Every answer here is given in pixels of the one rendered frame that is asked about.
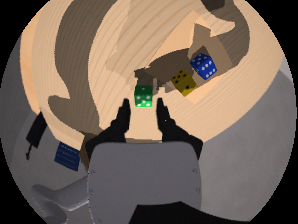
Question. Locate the green die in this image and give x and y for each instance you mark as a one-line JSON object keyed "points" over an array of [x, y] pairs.
{"points": [[143, 96]]}

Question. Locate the blue die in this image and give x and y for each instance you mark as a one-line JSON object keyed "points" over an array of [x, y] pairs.
{"points": [[204, 66]]}

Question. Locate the peach square mat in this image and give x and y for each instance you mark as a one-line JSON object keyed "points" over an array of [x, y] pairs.
{"points": [[188, 39]]}

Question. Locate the yellow die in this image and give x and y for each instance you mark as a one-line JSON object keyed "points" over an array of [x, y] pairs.
{"points": [[183, 82]]}

